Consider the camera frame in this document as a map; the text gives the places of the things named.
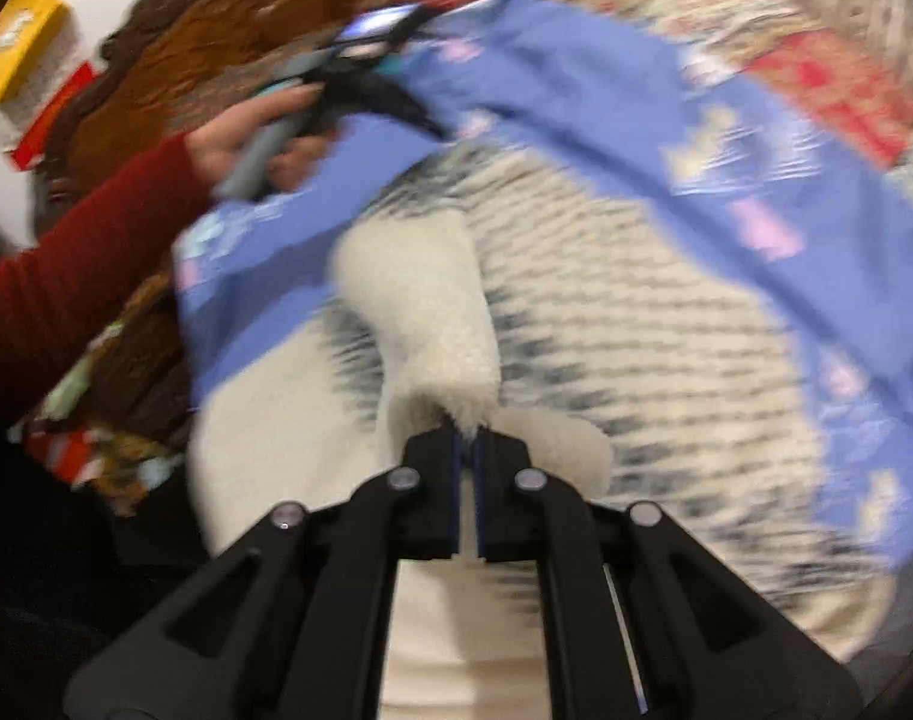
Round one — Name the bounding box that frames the carved wooden headboard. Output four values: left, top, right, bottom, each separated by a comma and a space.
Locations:
34, 0, 457, 256

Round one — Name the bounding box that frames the white fleece striped knit garment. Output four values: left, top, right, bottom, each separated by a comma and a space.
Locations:
187, 142, 899, 720

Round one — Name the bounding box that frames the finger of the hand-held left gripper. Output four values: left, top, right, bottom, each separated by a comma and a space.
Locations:
322, 72, 451, 143

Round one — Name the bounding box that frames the person's left forearm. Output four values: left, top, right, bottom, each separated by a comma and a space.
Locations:
0, 133, 218, 421

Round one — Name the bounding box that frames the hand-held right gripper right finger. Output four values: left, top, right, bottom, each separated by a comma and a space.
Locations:
474, 430, 857, 720

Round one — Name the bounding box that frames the brown floral blanket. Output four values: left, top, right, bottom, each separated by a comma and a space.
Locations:
10, 274, 198, 518

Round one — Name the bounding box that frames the person's left hand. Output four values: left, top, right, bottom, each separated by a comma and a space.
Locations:
187, 84, 339, 194

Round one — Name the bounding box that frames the red patchwork bedspread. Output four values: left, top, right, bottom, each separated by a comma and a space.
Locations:
362, 0, 913, 173

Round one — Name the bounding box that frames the blue printed cloth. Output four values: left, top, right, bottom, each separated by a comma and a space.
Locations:
172, 0, 913, 565

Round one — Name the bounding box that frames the red box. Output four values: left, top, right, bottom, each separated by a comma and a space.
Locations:
10, 60, 101, 172

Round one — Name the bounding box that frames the yellow box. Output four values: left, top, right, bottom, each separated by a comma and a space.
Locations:
0, 0, 71, 103

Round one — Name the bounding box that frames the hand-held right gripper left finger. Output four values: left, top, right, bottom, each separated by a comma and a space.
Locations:
64, 430, 459, 720

